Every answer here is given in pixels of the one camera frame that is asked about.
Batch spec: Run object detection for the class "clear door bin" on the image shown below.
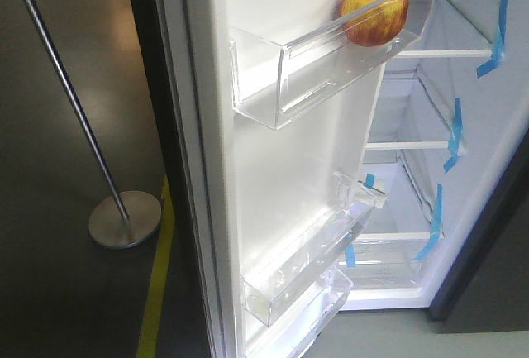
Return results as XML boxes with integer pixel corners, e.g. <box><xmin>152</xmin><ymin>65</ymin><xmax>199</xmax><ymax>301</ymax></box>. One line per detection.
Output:
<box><xmin>241</xmin><ymin>172</ymin><xmax>386</xmax><ymax>327</ymax></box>
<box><xmin>245</xmin><ymin>265</ymin><xmax>353</xmax><ymax>357</ymax></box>
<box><xmin>227</xmin><ymin>0</ymin><xmax>434</xmax><ymax>130</ymax></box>

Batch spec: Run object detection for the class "white fridge door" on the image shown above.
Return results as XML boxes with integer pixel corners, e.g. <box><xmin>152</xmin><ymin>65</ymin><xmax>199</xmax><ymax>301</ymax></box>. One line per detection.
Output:
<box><xmin>123</xmin><ymin>0</ymin><xmax>447</xmax><ymax>358</ymax></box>

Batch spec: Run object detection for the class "silver sign stand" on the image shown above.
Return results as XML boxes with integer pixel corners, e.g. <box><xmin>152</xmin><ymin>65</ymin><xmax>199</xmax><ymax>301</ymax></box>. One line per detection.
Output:
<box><xmin>22</xmin><ymin>0</ymin><xmax>162</xmax><ymax>250</ymax></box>

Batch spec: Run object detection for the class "red yellow apple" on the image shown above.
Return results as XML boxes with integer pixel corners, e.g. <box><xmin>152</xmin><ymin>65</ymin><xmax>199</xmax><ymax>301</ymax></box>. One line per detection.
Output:
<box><xmin>339</xmin><ymin>0</ymin><xmax>409</xmax><ymax>47</ymax></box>

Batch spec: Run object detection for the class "white fridge body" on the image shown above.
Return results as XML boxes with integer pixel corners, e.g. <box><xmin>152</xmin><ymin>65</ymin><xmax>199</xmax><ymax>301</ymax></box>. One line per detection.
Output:
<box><xmin>339</xmin><ymin>0</ymin><xmax>528</xmax><ymax>319</ymax></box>

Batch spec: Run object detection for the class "clear upper door bin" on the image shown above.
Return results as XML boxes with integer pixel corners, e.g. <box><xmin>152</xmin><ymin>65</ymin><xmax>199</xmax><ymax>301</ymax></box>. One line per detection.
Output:
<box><xmin>227</xmin><ymin>0</ymin><xmax>434</xmax><ymax>130</ymax></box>

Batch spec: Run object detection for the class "clear middle door bin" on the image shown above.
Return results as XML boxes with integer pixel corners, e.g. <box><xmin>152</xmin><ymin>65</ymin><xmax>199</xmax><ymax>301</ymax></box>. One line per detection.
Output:
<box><xmin>241</xmin><ymin>172</ymin><xmax>386</xmax><ymax>327</ymax></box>

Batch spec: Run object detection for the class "clear lower door bin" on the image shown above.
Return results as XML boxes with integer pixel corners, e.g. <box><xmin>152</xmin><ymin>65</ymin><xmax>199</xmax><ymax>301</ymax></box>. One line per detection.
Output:
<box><xmin>245</xmin><ymin>265</ymin><xmax>353</xmax><ymax>357</ymax></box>

